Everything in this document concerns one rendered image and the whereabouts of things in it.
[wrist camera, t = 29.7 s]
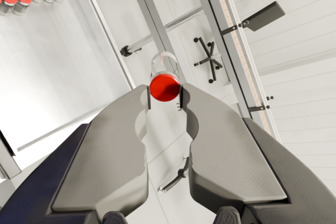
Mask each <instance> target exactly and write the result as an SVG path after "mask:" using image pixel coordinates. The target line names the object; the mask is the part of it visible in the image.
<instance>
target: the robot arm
mask: <svg viewBox="0 0 336 224"><path fill-rule="evenodd" d="M179 103H180V109H183V111H184V112H185V113H186V132H187V133H188V134H189V135H190V137H191V138H192V141H191V143H190V145H189V162H188V180H189V192H190V195H191V197H192V199H193V200H194V201H195V202H197V203H199V204H200V205H202V206H203V207H205V208H206V209H208V210H210V211H211V212H213V213H214V214H216V216H215V219H214V221H213V224H336V197H335V196H334V195H333V193H332V192H331V191H330V190H329V189H328V187H327V186H326V185H325V184H324V183H323V182H322V181H321V180H320V179H319V178H318V177H317V176H316V175H315V174H314V173H313V172H312V171H311V170H310V169H309V168H308V167H307V166H306V165H305V164H304V163H303V162H302V161H301V160H299V159H298V158H297V157H296V156H295V155H294V154H292V153H291V152H290V151H289V150H288V149H287V148H285V147H284V146H283V145H282V144H281V143H279V142H278V141H277V140H276V139H275V138H274V137H272V136H271V135H270V134H269V133H268V132H266V131H265V130H264V129H263V128H262V127H261V126H259V125H258V124H257V123H256V122H255V121H253V120H252V119H251V118H250V117H244V118H243V117H242V116H240V115H239V114H238V113H237V112H236V111H235V110H234V109H232V108H231V107H230V106H229V105H227V104H226V103H224V102H223V101H221V100H220V99H218V98H216V97H214V96H212V95H211V94H209V93H207V92H205V91H203V90H201V89H199V88H197V87H196V86H194V85H192V84H190V83H184V84H180V85H179ZM149 110H151V91H150V85H145V84H141V85H139V86H137V87H136V88H134V89H132V90H131V91H129V92H128V93H126V94H124V95H123V96H121V97H120V98H118V99H116V100H115V101H113V102H112V103H110V104H109V105H108V106H106V107H105V108H104V109H103V110H102V111H100V112H99V113H98V114H97V115H96V116H95V117H94V118H93V119H92V120H91V121H90V122H89V123H81V124H80V125H79V126H78V127H77V128H76V129H75V130H74V131H73V132H72V133H71V134H70V135H69V136H68V137H67V138H66V139H65V140H64V141H63V142H62V143H61V144H60V145H59V146H58V147H57V148H56V149H55V150H54V151H53V152H52V153H51V154H50V155H49V156H48V157H47V158H46V159H45V160H44V161H43V162H42V163H41V164H39V165H38V166H37V167H36V168H35V169H34V170H33V171H32V172H31V173H30V175H29V176H28V177H27V178H26V179H25V180H24V181H23V182H22V183H21V184H20V186H19V187H18V188H17V189H16V190H15V191H14V193H13V194H12V195H11V196H10V198H9V199H8V200H7V202H6V203H5V204H4V206H3V207H2V209H1V210H0V224H128V222H127V220H126V218H125V217H127V216H128V215H129V214H131V213H132V212H133V211H135V210H136V209H137V208H139V207H140V206H141V205H143V204H144V203H145V202H146V201H147V199H148V196H149V171H148V162H147V152H146V146H145V144H144V143H143V142H142V139H143V138H144V136H145V135H146V134H147V124H146V113H147V112H148V111H149Z"/></svg>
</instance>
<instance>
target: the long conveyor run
mask: <svg viewBox="0 0 336 224"><path fill-rule="evenodd" d="M201 3H202V6H203V9H204V11H205V14H206V17H207V19H208V22H209V25H210V28H211V30H212V33H213V36H214V38H215V41H216V44H217V46H218V49H219V52H220V55H221V57H222V60H223V63H224V65H225V68H226V71H227V73H228V76H229V79H230V82H231V84H232V87H233V90H234V92H235V95H236V98H237V101H238V103H239V106H240V109H241V111H242V114H243V117H244V118H251V119H252V120H253V121H255V122H256V123H257V124H258V125H259V126H260V127H262V128H263V129H264V130H265V131H266V132H268V133H269V134H270V135H271V136H272V137H273V138H275V139H276V140H277V141H278V142H279V143H281V144H282V142H281V139H280V136H279V133H278V130H277V128H276V125H275V122H274V119H273V116H272V113H271V110H270V105H269V104H268V101H269V100H270V99H272V100H273V99H274V96H270V97H269V96H266V95H265V92H264V89H263V86H262V84H261V81H260V78H259V75H258V72H257V69H256V66H255V63H254V60H253V57H252V54H251V51H250V48H249V45H248V43H247V40H246V37H245V34H244V31H243V28H242V27H244V26H245V24H246V25H247V24H249V21H248V20H247V21H245V23H244V22H240V19H239V16H238V13H237V10H236V7H235V4H234V1H233V0H201Z"/></svg>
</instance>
